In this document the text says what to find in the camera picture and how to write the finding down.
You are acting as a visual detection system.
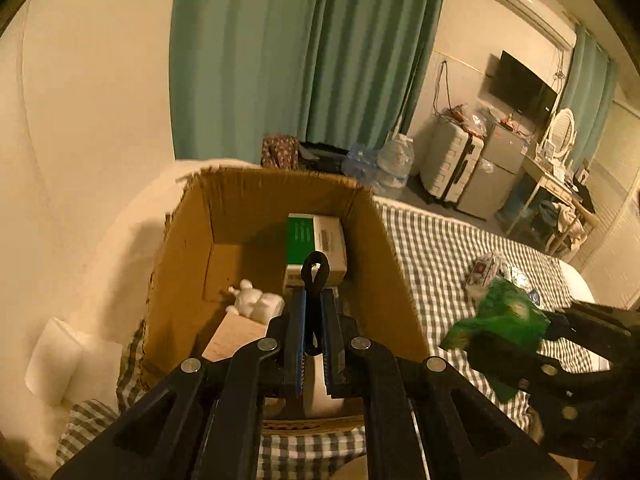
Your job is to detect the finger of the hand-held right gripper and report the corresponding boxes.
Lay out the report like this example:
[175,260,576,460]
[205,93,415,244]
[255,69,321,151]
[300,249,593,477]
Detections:
[467,334,616,441]
[545,301,640,368]

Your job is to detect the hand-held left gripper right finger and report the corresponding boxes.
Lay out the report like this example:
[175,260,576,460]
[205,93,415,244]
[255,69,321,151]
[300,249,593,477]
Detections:
[320,287,571,480]

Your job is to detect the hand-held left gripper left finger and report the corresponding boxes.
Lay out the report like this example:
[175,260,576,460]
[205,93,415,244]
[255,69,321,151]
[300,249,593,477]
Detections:
[50,287,308,480]

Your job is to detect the black looped strap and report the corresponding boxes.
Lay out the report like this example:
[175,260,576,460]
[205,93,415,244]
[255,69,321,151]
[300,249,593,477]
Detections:
[301,251,331,356]

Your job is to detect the white figurine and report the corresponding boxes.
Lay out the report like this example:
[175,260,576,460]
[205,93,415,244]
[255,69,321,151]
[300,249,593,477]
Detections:
[227,280,286,323]

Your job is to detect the wooden block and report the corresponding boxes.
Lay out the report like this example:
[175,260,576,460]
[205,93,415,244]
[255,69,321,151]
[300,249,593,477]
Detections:
[201,316,268,363]

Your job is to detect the green snack packet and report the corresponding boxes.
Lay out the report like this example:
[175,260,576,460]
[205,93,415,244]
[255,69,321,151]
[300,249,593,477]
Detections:
[439,280,551,403]

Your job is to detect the green and white box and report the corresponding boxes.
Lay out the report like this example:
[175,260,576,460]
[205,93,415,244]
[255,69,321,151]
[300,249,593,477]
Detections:
[282,212,349,291]

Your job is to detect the cardboard box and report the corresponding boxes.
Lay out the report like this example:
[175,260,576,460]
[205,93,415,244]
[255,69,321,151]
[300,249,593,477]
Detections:
[142,166,431,436]

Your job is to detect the white duvet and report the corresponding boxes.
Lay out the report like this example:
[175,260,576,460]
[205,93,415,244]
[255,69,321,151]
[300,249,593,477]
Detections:
[555,255,596,306]

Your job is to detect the blue and white packet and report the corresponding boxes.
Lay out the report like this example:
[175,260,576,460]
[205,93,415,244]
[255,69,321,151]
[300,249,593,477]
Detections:
[507,267,543,308]

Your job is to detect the white clothes pile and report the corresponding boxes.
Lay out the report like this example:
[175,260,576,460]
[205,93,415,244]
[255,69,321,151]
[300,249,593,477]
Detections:
[540,200,588,253]

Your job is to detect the white wooden desk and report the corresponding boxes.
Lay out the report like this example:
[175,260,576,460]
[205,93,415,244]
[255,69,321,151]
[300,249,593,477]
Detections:
[505,152,598,261]

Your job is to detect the green checkered blanket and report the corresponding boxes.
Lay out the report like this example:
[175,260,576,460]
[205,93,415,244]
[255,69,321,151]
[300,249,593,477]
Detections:
[55,195,613,480]

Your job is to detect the black case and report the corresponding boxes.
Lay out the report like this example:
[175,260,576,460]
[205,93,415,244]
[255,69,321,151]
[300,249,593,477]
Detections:
[297,141,351,176]

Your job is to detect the grey mini fridge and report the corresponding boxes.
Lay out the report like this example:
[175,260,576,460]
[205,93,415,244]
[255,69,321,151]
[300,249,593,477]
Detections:
[457,121,533,221]

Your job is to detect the floral fabric bag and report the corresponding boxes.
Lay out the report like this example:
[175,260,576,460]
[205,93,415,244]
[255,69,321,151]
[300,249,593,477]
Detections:
[261,133,301,170]

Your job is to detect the white oval mirror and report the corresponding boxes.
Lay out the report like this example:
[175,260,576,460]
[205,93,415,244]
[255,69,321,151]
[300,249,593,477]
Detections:
[542,108,578,171]

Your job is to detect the white suitcase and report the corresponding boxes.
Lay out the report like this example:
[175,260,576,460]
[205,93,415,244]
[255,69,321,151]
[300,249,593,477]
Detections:
[420,119,486,206]

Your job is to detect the white pillow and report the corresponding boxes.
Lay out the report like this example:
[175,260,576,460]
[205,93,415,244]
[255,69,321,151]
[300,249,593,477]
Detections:
[25,317,83,401]

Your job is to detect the black television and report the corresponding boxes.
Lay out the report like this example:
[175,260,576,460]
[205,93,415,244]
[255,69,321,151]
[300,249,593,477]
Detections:
[487,51,558,122]

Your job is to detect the narrow green curtain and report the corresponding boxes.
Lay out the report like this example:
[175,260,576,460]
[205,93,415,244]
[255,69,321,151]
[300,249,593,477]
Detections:
[550,22,618,171]

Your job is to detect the wide green curtain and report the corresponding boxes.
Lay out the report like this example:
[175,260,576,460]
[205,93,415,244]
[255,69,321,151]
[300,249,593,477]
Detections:
[170,0,451,166]

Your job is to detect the white air conditioner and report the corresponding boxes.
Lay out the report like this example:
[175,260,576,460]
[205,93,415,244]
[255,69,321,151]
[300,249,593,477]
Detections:
[492,0,578,51]

